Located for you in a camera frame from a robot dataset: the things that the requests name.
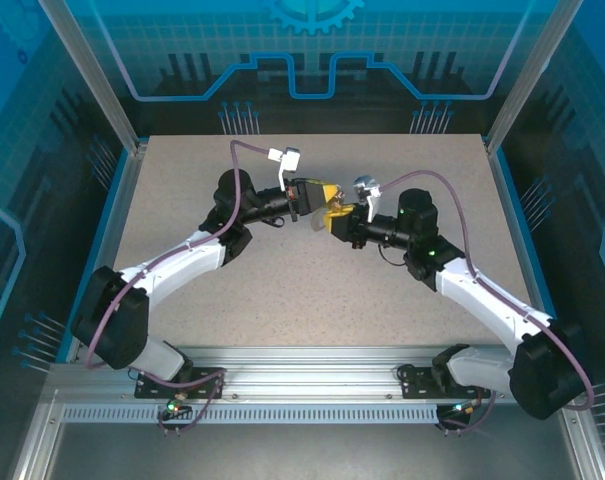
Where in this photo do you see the small connector with LED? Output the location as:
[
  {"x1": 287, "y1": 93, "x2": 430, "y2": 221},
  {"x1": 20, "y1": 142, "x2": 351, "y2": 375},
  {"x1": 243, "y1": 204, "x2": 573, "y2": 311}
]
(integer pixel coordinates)
[
  {"x1": 156, "y1": 392, "x2": 193, "y2": 421},
  {"x1": 449, "y1": 397, "x2": 486, "y2": 419}
]

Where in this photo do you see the grey metal shelf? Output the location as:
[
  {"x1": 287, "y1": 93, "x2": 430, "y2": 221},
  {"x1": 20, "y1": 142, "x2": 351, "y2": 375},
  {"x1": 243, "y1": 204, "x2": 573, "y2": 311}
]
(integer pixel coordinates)
[{"x1": 44, "y1": 422, "x2": 576, "y2": 480}]

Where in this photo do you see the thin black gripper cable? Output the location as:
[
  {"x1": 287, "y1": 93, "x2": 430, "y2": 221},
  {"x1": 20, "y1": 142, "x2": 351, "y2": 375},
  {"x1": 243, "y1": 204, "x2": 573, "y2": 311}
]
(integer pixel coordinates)
[{"x1": 378, "y1": 246, "x2": 409, "y2": 267}]

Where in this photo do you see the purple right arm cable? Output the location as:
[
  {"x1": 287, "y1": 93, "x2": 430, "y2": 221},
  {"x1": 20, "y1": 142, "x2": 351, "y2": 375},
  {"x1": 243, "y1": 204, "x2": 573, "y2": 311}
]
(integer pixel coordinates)
[{"x1": 379, "y1": 170, "x2": 597, "y2": 436}]

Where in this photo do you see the blue aluminium table side rail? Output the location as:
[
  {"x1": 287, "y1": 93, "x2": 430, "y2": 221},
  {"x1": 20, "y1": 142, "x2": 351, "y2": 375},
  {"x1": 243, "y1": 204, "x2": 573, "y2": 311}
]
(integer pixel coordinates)
[
  {"x1": 484, "y1": 142, "x2": 572, "y2": 365},
  {"x1": 64, "y1": 142, "x2": 148, "y2": 364}
]

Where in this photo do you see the long aluminium frame rail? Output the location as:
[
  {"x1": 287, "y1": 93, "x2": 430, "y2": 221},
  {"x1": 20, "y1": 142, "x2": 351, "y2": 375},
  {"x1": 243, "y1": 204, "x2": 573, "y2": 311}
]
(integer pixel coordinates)
[{"x1": 46, "y1": 344, "x2": 581, "y2": 407}]

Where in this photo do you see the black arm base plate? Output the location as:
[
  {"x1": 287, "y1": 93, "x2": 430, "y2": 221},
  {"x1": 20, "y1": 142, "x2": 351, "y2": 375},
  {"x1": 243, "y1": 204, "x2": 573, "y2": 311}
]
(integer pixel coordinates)
[
  {"x1": 398, "y1": 363, "x2": 493, "y2": 401},
  {"x1": 133, "y1": 365, "x2": 229, "y2": 401}
]

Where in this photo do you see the aluminium frame post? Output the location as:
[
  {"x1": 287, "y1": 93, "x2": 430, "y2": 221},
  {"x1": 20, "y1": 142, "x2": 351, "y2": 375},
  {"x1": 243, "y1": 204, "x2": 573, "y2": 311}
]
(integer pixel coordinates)
[
  {"x1": 36, "y1": 0, "x2": 149, "y2": 156},
  {"x1": 483, "y1": 0, "x2": 586, "y2": 156}
]

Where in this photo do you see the slotted grey cable duct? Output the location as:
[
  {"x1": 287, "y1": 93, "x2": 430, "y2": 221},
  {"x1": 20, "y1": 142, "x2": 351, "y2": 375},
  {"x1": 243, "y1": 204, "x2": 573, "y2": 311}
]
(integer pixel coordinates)
[{"x1": 60, "y1": 403, "x2": 441, "y2": 426}]

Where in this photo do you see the aluminium lower frame bar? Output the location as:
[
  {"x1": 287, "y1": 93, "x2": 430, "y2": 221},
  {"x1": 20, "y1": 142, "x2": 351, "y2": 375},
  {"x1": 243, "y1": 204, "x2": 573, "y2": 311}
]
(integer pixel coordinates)
[
  {"x1": 9, "y1": 389, "x2": 66, "y2": 480},
  {"x1": 559, "y1": 402, "x2": 605, "y2": 480}
]

